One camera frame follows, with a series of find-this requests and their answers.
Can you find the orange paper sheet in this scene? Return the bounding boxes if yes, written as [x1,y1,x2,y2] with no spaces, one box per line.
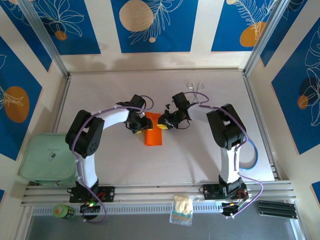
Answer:
[144,111,164,146]

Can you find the metal forceps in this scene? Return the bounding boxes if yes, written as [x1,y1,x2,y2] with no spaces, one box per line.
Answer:
[186,81,205,105]

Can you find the clear bag with yellow contents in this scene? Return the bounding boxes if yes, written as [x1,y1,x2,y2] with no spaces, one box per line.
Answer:
[169,194,194,227]

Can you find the blue stethoscope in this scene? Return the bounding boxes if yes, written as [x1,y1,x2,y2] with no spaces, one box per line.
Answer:
[239,138,259,172]

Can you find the black controller board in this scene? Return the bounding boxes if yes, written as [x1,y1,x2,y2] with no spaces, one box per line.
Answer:
[79,201,102,215]
[221,199,248,220]

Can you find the green round can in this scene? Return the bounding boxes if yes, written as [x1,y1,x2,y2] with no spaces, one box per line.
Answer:
[52,203,76,220]

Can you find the black ribbed block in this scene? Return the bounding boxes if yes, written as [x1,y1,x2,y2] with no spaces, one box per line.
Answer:
[257,199,296,220]

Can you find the aluminium mounting rail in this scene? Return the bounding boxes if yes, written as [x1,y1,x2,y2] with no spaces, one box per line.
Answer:
[21,181,297,206]

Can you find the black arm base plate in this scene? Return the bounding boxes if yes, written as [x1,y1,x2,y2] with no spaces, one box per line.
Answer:
[199,183,250,201]
[69,185,116,203]

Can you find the grey slotted cable duct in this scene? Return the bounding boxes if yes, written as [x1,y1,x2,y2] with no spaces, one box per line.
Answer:
[32,202,261,216]

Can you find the aluminium table side rail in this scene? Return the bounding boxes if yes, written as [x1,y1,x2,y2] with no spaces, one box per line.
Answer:
[51,73,72,136]
[242,72,279,180]

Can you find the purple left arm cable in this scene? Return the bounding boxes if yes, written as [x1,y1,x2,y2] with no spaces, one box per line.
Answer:
[71,94,155,225]

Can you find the aluminium frame post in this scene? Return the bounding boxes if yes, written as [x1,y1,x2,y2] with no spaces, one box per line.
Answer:
[18,0,70,77]
[243,0,292,76]

